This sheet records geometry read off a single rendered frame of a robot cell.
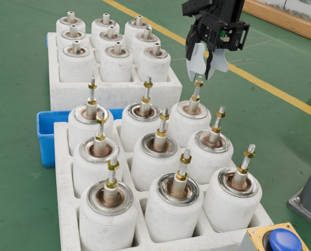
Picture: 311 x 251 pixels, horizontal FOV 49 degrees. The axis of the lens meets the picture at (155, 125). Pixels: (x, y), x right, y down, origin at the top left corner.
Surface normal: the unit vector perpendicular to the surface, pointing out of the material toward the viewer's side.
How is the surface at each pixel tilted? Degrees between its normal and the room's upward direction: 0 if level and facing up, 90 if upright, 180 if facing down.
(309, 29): 90
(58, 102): 90
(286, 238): 0
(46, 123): 88
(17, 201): 0
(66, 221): 0
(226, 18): 90
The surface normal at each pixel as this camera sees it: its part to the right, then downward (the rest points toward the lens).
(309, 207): -0.74, 0.30
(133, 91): 0.26, 0.60
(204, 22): -0.90, 0.15
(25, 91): 0.14, -0.80
